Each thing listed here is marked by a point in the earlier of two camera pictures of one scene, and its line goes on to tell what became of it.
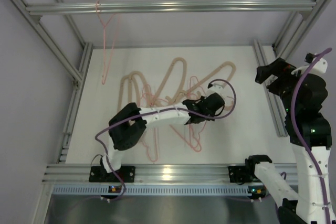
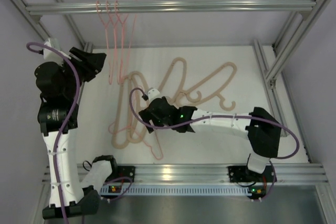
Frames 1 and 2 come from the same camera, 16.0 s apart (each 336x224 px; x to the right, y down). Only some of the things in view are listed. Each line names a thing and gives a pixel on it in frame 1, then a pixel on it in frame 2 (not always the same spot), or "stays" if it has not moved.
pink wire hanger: x=229 y=107 -> x=123 y=25
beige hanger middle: x=182 y=83 stays
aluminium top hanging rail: x=170 y=7 stays
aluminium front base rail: x=160 y=173 stays
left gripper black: x=212 y=114 -> x=90 y=63
